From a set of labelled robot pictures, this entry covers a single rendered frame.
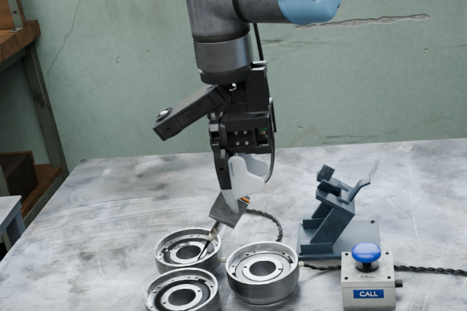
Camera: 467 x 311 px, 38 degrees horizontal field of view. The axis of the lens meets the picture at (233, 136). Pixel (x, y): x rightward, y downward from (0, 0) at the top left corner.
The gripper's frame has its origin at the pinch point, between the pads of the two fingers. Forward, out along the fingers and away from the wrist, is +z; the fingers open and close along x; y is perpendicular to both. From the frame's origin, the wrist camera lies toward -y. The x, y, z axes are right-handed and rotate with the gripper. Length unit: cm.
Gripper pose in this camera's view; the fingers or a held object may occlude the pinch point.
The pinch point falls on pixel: (231, 200)
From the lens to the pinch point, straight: 97.9
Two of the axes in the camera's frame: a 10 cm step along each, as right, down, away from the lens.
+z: 1.4, 9.1, 4.0
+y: 9.8, -0.7, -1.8
